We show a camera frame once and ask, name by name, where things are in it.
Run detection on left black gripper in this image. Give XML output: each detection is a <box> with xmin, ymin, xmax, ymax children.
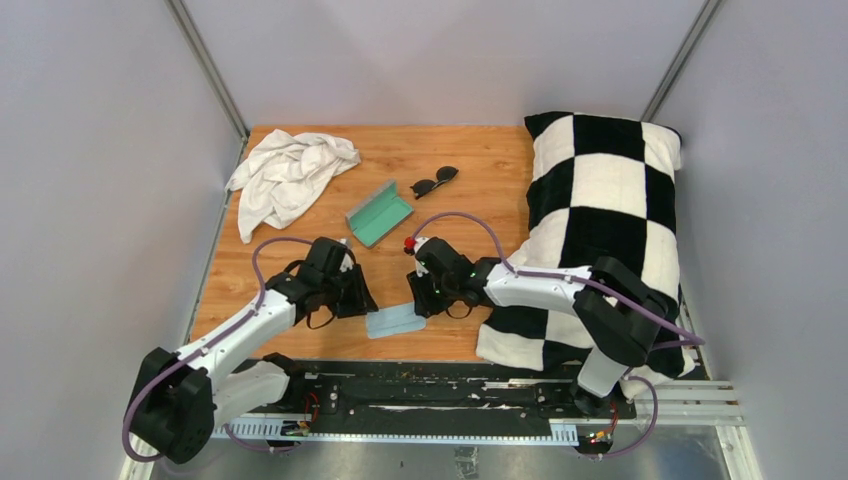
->
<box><xmin>321</xmin><ymin>264</ymin><xmax>379</xmax><ymax>319</ymax></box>

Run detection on light blue lens cloth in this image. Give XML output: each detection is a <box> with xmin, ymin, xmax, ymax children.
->
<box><xmin>365</xmin><ymin>303</ymin><xmax>427</xmax><ymax>339</ymax></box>

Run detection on grey glasses case green lining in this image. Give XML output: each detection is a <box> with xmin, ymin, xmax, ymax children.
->
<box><xmin>345</xmin><ymin>179</ymin><xmax>414</xmax><ymax>249</ymax></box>

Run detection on black sunglasses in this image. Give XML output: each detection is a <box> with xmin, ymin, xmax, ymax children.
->
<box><xmin>410</xmin><ymin>166</ymin><xmax>459</xmax><ymax>199</ymax></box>

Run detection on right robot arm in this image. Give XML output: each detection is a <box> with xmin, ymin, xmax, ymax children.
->
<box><xmin>404</xmin><ymin>237</ymin><xmax>669</xmax><ymax>418</ymax></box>

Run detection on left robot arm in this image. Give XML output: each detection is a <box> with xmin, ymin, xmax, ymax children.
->
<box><xmin>121</xmin><ymin>237</ymin><xmax>377</xmax><ymax>464</ymax></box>

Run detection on white crumpled cloth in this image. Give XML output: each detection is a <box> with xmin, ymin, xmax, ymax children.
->
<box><xmin>226</xmin><ymin>129</ymin><xmax>361</xmax><ymax>244</ymax></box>

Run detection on black white checkered blanket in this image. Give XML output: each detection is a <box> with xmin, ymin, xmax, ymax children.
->
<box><xmin>475</xmin><ymin>111</ymin><xmax>696</xmax><ymax>385</ymax></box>

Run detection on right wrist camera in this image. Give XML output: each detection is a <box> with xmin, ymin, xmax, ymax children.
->
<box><xmin>404</xmin><ymin>236</ymin><xmax>430</xmax><ymax>278</ymax></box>

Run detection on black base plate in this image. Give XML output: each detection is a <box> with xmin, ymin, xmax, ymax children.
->
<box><xmin>257</xmin><ymin>359</ymin><xmax>636</xmax><ymax>438</ymax></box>

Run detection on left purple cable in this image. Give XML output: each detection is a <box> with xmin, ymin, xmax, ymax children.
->
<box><xmin>120</xmin><ymin>237</ymin><xmax>317</xmax><ymax>464</ymax></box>

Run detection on white slotted cable duct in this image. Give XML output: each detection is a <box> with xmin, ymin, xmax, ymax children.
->
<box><xmin>211</xmin><ymin>417</ymin><xmax>580</xmax><ymax>446</ymax></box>

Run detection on left aluminium frame post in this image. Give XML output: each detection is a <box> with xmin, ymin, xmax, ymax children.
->
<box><xmin>164</xmin><ymin>0</ymin><xmax>250</xmax><ymax>144</ymax></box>

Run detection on aluminium frame post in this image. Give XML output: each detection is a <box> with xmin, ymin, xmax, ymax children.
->
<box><xmin>164</xmin><ymin>0</ymin><xmax>250</xmax><ymax>144</ymax></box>
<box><xmin>640</xmin><ymin>0</ymin><xmax>724</xmax><ymax>122</ymax></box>

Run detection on right aluminium frame post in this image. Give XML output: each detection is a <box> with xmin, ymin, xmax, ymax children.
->
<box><xmin>640</xmin><ymin>0</ymin><xmax>724</xmax><ymax>122</ymax></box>

